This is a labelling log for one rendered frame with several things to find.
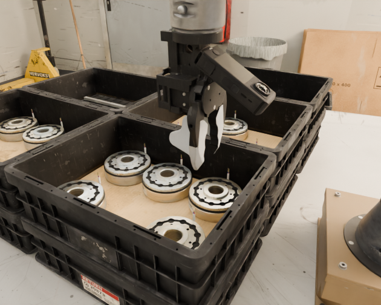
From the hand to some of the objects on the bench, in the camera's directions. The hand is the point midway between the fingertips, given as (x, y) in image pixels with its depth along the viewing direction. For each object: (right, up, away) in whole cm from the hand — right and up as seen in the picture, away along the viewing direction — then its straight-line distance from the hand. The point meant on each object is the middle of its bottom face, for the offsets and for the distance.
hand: (208, 156), depth 53 cm
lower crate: (-46, -11, +33) cm, 57 cm away
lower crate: (+4, -8, +37) cm, 38 cm away
